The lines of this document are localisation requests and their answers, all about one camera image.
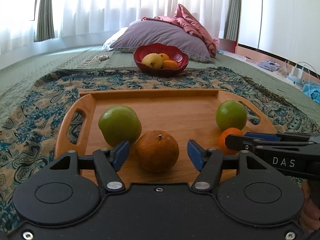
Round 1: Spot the orange mandarin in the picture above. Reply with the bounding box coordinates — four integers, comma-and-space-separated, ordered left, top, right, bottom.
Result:
218, 127, 244, 155

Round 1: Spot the large green round fruit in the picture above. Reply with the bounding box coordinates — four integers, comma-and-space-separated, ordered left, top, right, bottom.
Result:
215, 100, 247, 131

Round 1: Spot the green apple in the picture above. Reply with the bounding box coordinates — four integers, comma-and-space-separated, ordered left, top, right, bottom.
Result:
98, 106, 142, 147

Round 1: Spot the brownish orange fruit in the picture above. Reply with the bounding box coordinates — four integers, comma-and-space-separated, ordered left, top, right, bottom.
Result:
135, 130, 179, 173

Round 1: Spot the person's right hand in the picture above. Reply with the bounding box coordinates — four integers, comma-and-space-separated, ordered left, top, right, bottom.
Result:
298, 180, 320, 233

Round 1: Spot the wooden serving tray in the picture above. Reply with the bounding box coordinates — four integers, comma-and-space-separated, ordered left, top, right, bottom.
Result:
54, 89, 277, 187

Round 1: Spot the blue cloth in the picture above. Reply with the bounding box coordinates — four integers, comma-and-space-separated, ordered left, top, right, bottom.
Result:
303, 84, 320, 104

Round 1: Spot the white charger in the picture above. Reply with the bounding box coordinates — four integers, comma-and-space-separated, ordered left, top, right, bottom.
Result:
286, 61, 319, 87

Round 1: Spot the lavender cloth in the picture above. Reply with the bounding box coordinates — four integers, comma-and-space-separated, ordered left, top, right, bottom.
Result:
258, 60, 280, 72

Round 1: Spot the teal patterned throw blanket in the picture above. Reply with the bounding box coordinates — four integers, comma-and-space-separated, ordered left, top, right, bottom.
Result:
1, 67, 319, 234

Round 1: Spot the small orange fruit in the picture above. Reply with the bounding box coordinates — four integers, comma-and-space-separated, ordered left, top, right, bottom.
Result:
159, 53, 170, 61
162, 60, 179, 69

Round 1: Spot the red fruit bowl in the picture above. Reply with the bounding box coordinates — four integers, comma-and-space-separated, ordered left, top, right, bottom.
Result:
133, 43, 189, 77

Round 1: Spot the green curtain right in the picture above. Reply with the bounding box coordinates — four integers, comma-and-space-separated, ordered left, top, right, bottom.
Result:
223, 0, 241, 42

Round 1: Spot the green curtain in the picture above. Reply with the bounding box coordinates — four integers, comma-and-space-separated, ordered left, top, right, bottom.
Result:
34, 0, 55, 42
223, 0, 241, 42

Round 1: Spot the yellow mango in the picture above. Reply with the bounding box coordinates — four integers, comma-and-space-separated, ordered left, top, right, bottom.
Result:
142, 53, 163, 70

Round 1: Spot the green quilted bedspread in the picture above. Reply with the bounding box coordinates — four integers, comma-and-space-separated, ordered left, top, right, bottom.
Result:
1, 46, 319, 123

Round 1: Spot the purple pillow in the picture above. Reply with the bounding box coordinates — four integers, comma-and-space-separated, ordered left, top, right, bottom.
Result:
102, 20, 213, 63

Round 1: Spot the pink blanket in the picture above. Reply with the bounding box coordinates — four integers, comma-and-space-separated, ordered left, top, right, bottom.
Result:
141, 4, 220, 57

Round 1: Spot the green curtain left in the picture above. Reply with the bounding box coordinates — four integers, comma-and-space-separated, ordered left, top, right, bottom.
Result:
34, 0, 55, 42

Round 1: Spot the white sheer curtain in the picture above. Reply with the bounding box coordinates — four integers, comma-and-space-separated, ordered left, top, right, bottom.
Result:
1, 0, 229, 54

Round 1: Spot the white cord on bed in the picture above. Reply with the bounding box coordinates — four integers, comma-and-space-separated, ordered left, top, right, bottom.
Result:
75, 54, 110, 68

